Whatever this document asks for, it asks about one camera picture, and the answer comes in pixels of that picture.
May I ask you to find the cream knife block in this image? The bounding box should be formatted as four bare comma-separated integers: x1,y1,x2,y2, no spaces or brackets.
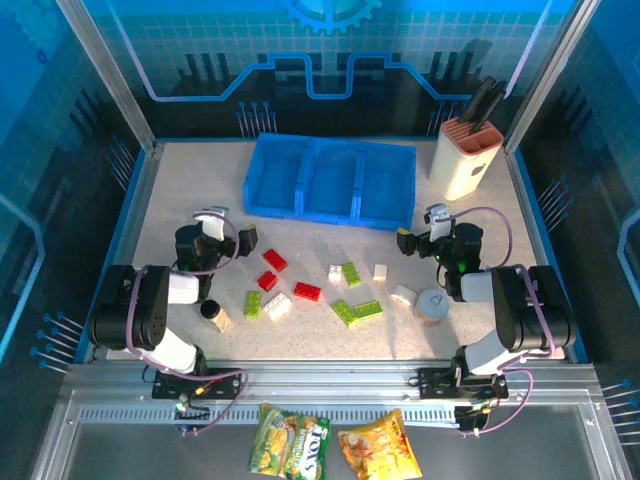
428,117,505,202

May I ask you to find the black handled knife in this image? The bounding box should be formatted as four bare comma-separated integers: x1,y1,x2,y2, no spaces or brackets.
470,79,508,135
457,76,497,125

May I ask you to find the black capped spice bottle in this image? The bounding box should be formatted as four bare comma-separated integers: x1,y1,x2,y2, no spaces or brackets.
199,298,235,335

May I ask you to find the aluminium front rail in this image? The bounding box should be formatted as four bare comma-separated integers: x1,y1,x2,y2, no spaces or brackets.
62,358,601,426

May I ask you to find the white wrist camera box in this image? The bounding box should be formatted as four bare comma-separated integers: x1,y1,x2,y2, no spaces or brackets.
202,205,227,242
423,203,455,241

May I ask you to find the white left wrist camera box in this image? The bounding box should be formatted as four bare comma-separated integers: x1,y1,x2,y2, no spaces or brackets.
202,205,227,242

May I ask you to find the long white lego brick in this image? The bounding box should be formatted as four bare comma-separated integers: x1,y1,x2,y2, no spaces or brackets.
262,292,293,322

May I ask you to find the grey tin can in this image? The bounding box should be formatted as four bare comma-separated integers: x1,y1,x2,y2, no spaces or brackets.
413,288,450,327

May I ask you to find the green snack bag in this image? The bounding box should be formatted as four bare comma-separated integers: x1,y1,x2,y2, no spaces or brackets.
247,403,332,480

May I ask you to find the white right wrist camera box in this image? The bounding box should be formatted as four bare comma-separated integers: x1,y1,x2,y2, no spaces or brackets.
423,203,455,241

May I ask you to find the blue plastic bin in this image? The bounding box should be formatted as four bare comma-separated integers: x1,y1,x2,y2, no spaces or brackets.
243,132,311,221
352,142,417,231
295,137,364,226

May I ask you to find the slotted grey cable duct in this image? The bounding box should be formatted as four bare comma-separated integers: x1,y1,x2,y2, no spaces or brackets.
79,403,459,425

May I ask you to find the yellow snack bag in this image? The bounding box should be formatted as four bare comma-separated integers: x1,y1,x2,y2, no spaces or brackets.
337,408,424,480

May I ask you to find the aluminium frame post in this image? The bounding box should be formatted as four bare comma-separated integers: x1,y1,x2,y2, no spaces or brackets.
503,0,602,154
54,0,164,154

